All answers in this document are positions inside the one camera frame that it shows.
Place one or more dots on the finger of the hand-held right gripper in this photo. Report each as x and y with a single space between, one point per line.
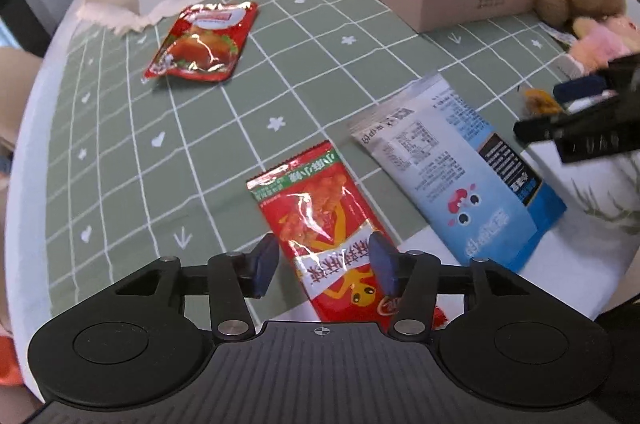
550 128
580 88

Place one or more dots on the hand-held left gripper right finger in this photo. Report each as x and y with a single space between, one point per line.
385 269

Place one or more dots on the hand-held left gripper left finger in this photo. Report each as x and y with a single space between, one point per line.
262 266

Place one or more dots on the small clear nut snack packet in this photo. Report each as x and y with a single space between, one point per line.
540 103

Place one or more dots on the red snack packet yellow figure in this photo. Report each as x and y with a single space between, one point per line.
320 214

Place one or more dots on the blue snack packet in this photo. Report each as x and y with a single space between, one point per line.
450 164

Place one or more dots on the red braised meat packet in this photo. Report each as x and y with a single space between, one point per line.
200 44

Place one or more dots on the pink plush toy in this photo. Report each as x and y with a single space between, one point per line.
600 42

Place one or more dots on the white plush toy tag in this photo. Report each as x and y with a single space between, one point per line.
560 35

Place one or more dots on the green checked tablecloth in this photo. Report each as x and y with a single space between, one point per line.
150 154

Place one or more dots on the beige dining chair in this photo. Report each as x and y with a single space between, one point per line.
12 94

